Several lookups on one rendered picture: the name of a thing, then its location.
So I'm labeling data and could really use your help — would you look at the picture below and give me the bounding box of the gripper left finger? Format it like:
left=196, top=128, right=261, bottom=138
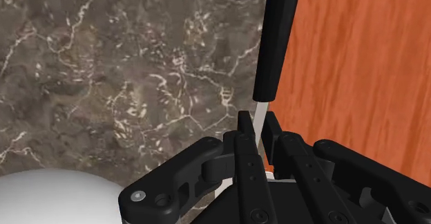
left=117, top=110, right=279, bottom=224

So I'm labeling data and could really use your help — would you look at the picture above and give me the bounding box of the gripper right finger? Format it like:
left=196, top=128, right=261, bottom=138
left=260, top=110, right=431, bottom=224

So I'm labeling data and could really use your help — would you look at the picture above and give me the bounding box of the black handled knife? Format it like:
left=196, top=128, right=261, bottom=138
left=251, top=0, right=316, bottom=151

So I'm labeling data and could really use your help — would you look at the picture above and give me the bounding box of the orange wooden furniture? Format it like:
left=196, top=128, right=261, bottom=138
left=264, top=0, right=431, bottom=188

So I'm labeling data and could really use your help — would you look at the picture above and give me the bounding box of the white rounded object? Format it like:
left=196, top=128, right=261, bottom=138
left=0, top=168, right=125, bottom=224

